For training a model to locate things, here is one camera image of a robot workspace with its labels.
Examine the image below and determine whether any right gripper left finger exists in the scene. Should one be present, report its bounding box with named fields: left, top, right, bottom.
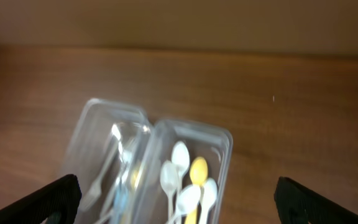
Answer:
left=0, top=174, right=82, bottom=224

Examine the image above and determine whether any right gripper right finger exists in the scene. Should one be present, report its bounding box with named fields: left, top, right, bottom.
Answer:
left=273, top=177, right=358, bottom=224

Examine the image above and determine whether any clear white plastic fork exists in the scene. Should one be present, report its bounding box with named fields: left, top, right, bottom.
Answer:
left=78, top=123, right=122, bottom=212

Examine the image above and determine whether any slim white plastic fork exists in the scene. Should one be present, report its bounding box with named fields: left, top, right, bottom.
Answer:
left=93, top=210, right=114, bottom=224

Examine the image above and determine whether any wide white plastic spoon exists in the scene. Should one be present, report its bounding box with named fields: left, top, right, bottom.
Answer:
left=198, top=178, right=218, bottom=224

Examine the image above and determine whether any yellow plastic spoon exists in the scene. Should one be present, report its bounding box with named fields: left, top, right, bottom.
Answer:
left=183, top=156, right=209, bottom=224

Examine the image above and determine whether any cream plastic spoon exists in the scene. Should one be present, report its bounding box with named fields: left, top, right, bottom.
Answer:
left=166, top=184, right=201, bottom=224

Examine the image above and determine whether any translucent white plastic spoon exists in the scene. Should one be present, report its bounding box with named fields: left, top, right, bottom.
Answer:
left=160, top=161, right=178, bottom=218

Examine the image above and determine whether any left clear plastic container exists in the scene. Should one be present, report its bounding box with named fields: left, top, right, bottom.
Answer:
left=58, top=98, right=152, bottom=223

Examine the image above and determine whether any clear plastic container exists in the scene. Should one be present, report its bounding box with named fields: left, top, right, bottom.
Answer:
left=126, top=119, right=233, bottom=224
left=58, top=98, right=152, bottom=223

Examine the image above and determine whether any right clear plastic container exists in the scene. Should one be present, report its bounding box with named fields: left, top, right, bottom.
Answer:
left=126, top=119, right=233, bottom=224

